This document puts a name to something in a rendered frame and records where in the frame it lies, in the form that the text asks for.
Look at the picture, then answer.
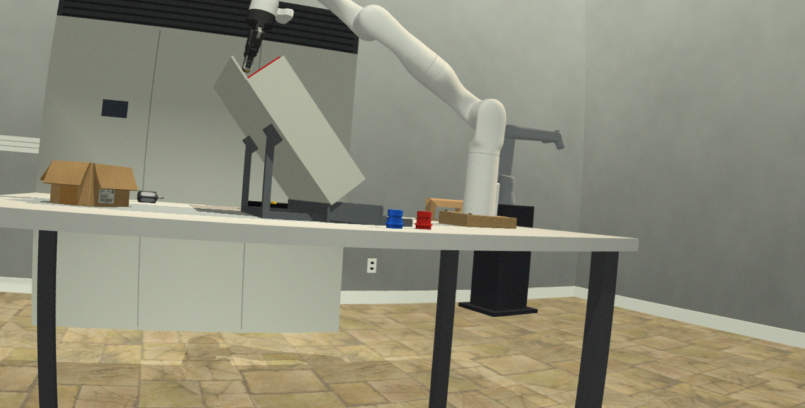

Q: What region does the red plug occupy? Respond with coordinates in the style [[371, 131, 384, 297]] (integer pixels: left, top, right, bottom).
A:
[[415, 211, 432, 229]]

